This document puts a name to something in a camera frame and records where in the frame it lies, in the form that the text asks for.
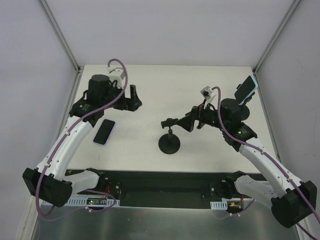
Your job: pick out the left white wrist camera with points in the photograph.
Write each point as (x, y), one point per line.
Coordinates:
(116, 76)

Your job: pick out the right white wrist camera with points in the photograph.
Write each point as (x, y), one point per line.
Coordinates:
(209, 94)

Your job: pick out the white cable duct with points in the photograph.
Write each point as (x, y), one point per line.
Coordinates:
(92, 202)
(219, 205)

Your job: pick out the aluminium frame post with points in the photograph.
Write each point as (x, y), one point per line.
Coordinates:
(294, 5)
(59, 34)

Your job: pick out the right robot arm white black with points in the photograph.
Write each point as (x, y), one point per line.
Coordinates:
(288, 197)

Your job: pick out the left white cable duct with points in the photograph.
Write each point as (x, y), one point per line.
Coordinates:
(92, 202)

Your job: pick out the left aluminium frame post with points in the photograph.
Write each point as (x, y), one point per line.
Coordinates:
(59, 34)

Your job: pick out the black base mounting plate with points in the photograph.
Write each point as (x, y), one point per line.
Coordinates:
(159, 189)

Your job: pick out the right white cable duct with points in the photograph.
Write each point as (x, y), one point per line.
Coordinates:
(219, 205)

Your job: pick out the right aluminium frame post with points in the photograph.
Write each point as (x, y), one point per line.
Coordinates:
(294, 5)

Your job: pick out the aluminium table rail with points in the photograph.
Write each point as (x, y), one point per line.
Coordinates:
(29, 219)
(302, 235)

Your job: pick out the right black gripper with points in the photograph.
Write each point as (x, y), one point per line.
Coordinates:
(193, 119)

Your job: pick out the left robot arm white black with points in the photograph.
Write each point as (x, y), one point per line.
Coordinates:
(47, 181)

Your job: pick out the phone with purple case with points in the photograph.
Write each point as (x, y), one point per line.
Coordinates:
(104, 132)

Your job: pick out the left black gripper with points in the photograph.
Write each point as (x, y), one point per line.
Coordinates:
(126, 103)

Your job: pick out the left aluminium table rail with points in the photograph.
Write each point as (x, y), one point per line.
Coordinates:
(29, 219)

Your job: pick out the phone with blue case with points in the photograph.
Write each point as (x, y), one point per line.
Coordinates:
(245, 90)

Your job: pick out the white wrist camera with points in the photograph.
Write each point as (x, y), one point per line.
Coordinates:
(209, 94)
(116, 76)

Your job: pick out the right aluminium table rail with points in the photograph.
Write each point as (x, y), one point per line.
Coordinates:
(302, 235)

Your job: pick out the black phone stand round base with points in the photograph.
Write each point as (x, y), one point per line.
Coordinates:
(169, 143)

